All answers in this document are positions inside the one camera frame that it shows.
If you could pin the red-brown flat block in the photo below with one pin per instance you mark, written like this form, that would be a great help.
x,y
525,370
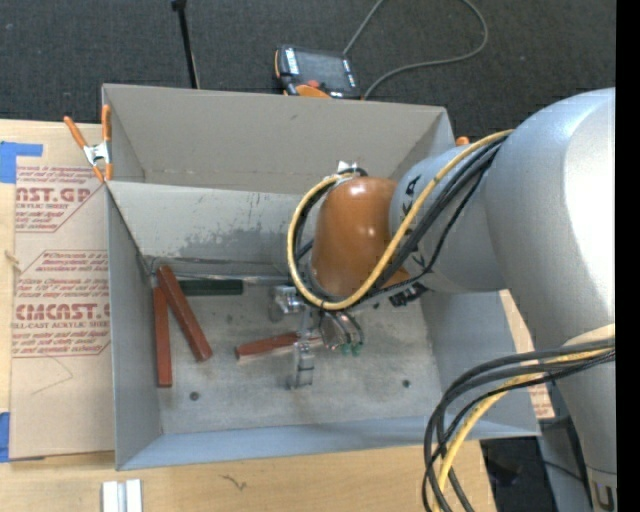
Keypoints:
x,y
186,315
163,340
265,345

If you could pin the brown cardboard board, red print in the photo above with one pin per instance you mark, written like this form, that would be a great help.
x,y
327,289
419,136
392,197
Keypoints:
x,y
60,280

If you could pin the black cylinder on white bracket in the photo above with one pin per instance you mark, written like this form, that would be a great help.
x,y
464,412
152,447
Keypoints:
x,y
406,297

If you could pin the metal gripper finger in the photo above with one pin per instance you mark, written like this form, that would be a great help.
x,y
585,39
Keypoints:
x,y
303,367
286,301

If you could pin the dark green flat block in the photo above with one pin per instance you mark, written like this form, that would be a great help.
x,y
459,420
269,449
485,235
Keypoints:
x,y
210,287

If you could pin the grey metal bin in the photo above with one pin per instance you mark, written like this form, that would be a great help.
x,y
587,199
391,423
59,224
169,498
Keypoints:
x,y
250,395

